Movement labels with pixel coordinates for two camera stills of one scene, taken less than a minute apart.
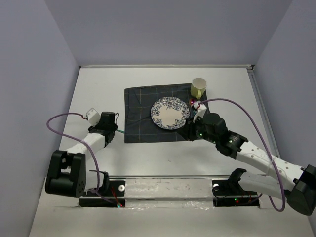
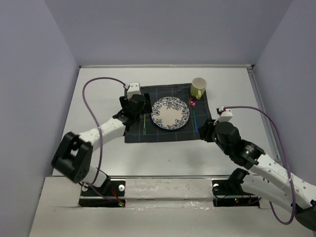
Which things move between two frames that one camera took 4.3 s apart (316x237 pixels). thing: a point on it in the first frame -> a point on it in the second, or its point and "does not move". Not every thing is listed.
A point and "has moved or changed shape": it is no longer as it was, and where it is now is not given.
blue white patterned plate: x=170 y=113 does not move
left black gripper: x=92 y=127 -> x=146 y=109
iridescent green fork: x=121 y=131 has moved or changed shape
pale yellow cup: x=198 y=86 does not move
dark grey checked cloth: x=139 y=126 -> x=199 y=109
